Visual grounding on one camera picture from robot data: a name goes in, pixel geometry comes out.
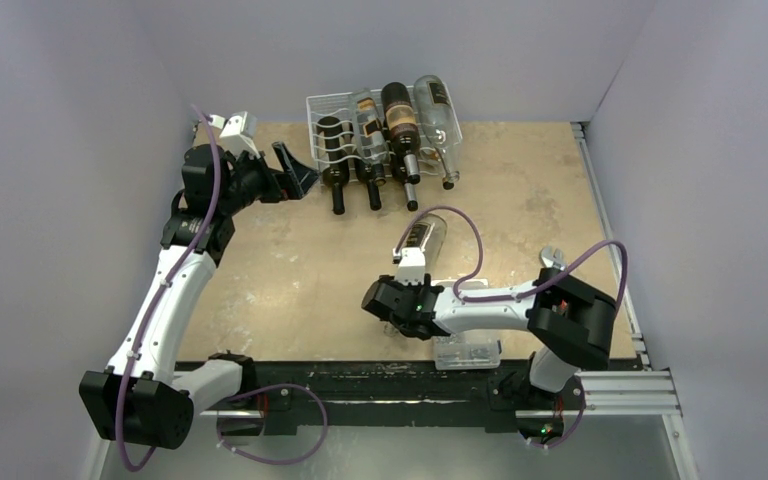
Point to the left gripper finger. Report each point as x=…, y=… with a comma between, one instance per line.
x=297, y=181
x=287, y=160

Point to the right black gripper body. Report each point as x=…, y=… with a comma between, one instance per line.
x=376, y=302

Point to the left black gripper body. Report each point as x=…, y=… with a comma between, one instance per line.
x=251, y=181

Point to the dark brown wine bottle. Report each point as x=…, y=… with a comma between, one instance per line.
x=336, y=172

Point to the short clear glass bottle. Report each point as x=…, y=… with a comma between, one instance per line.
x=427, y=235

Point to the dark green wine bottle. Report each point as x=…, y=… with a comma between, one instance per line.
x=365, y=174

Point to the square clear liquor bottle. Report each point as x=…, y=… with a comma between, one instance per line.
x=371, y=144

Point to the olive green wine bottle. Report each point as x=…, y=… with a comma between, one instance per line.
x=403, y=127

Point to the clear glass wine bottle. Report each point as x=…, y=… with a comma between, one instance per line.
x=439, y=124

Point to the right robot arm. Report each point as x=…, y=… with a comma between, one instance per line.
x=572, y=319

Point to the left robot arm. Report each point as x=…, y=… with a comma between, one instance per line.
x=137, y=398

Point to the dark bottle lying in rack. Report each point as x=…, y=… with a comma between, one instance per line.
x=400, y=173

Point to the small clear bottle in rack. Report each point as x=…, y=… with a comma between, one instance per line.
x=434, y=159

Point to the clear plastic screw box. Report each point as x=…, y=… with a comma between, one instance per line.
x=464, y=346

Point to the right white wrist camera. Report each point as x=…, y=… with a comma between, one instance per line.
x=410, y=260

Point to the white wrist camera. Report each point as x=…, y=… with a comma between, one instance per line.
x=236, y=133
x=410, y=260

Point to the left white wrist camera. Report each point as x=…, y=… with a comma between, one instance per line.
x=236, y=133

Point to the white wire wine rack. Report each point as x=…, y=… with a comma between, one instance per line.
x=338, y=105

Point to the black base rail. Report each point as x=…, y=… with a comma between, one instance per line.
x=404, y=394

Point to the red handled adjustable wrench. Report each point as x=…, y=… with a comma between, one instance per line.
x=552, y=257

